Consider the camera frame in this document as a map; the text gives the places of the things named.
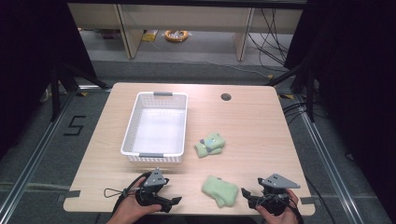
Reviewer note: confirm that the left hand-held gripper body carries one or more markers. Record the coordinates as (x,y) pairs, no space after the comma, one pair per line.
(153,181)

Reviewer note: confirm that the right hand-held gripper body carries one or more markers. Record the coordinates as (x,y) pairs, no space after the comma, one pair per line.
(275,189)

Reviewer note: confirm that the person's right hand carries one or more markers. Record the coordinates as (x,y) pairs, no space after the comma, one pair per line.
(291,214)

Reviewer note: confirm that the person's left hand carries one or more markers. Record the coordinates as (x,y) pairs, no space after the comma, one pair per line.
(129,209)

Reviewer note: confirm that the plain green fuzzy sock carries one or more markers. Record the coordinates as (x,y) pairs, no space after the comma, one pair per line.
(219,190)

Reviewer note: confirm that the grey tape piece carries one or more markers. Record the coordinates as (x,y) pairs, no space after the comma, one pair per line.
(307,200)
(72,194)

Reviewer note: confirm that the white plastic basket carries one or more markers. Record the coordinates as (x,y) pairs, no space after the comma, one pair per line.
(157,130)

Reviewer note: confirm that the green sponge toy upper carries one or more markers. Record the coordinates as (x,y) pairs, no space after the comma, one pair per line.
(210,144)

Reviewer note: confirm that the black metal stand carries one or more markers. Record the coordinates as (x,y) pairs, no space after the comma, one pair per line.
(56,93)
(309,93)

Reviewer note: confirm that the dark curtain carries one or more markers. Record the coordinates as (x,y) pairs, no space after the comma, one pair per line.
(355,77)
(31,62)

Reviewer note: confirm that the yellow packet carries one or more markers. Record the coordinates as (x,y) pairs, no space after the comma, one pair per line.
(149,36)

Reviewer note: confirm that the aluminium floor rail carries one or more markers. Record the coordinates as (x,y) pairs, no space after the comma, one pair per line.
(330,168)
(34,155)

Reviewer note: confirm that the light wooden desk frame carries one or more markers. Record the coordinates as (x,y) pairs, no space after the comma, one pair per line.
(186,17)

